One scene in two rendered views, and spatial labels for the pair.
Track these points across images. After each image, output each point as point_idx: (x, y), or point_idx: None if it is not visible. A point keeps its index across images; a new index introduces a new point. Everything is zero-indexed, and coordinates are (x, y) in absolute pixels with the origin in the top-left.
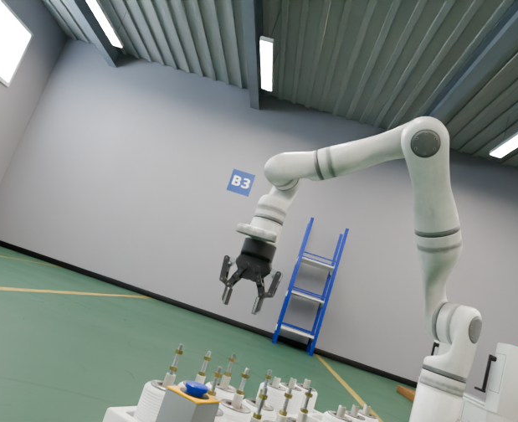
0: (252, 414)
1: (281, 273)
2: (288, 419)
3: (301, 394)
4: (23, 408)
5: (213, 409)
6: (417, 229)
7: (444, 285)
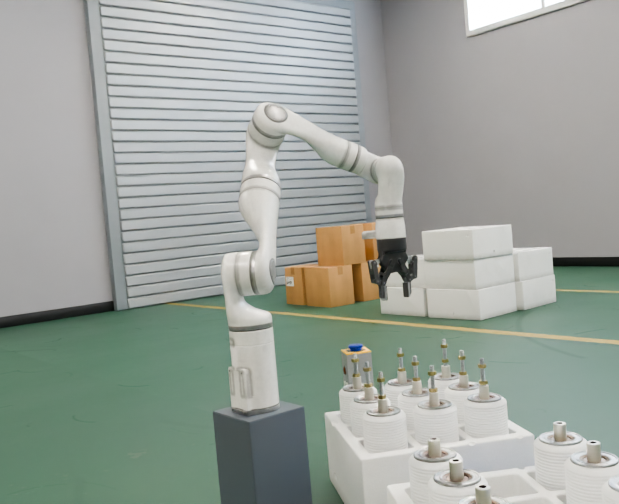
0: (404, 397)
1: (369, 261)
2: (392, 407)
3: (566, 467)
4: None
5: (345, 358)
6: None
7: (256, 236)
